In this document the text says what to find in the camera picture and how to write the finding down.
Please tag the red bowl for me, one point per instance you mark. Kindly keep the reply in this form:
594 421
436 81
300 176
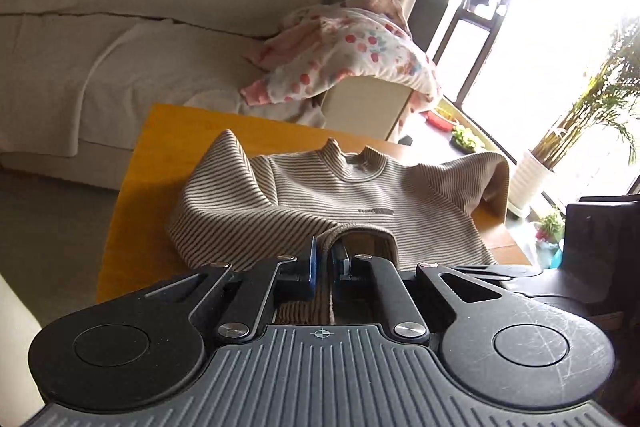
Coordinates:
441 120

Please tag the beige striped sweater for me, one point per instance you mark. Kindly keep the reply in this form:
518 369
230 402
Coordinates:
239 210

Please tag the potted bamboo plant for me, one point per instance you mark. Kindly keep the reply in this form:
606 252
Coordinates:
609 101

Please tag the green vegetable plate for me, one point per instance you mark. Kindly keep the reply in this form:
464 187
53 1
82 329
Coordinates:
462 138

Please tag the floral pink blanket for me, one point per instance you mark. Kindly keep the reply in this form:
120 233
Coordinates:
319 47

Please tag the beige cardboard box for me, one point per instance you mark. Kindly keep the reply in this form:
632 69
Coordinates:
364 106

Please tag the white sofa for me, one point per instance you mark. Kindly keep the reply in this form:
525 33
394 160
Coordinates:
78 77

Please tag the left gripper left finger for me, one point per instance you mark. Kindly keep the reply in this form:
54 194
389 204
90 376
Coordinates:
263 289

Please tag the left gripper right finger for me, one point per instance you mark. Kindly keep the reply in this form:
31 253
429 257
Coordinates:
369 290

